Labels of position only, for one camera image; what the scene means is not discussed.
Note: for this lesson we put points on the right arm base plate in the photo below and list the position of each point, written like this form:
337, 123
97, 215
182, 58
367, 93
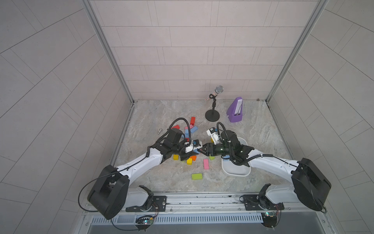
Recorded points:
259, 203

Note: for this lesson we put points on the circuit board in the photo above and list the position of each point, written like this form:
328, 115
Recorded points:
145, 220
270, 219

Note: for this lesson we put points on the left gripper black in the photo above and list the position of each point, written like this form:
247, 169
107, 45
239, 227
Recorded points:
186, 155

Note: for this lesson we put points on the blue block pile top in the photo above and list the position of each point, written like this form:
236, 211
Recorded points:
194, 129

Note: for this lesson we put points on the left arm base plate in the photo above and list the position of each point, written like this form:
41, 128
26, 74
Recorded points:
156, 204

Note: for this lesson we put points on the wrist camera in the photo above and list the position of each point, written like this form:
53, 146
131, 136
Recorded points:
213, 134
195, 145

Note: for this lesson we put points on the black microphone stand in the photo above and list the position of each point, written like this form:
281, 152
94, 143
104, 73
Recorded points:
212, 115

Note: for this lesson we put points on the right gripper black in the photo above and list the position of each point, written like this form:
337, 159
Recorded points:
211, 147

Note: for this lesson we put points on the red block far upright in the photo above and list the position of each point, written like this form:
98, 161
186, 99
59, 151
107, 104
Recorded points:
192, 120

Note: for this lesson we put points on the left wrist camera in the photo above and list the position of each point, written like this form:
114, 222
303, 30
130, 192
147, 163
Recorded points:
195, 145

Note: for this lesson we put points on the pink block lower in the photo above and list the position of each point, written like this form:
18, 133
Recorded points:
206, 164

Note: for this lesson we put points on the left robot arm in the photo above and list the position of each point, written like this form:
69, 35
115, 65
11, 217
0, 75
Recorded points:
120, 178

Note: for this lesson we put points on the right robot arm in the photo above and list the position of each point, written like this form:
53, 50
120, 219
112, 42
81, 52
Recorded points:
306, 183

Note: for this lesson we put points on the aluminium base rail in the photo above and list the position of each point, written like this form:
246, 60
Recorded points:
204, 201

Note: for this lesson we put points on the silver microphone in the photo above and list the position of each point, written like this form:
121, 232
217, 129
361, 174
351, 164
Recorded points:
218, 90

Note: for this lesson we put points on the purple metronome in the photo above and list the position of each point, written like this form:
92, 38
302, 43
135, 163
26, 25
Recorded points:
235, 111

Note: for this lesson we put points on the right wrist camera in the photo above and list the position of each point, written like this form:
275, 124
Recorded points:
213, 134

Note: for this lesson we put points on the left circuit board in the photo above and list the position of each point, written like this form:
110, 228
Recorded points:
145, 220

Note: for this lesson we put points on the right circuit board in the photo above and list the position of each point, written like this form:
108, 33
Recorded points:
270, 219

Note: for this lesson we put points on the white plastic tray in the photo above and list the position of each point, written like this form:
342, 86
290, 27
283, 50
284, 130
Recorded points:
234, 170

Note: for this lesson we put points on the green block front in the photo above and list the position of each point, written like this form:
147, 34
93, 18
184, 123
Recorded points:
197, 176

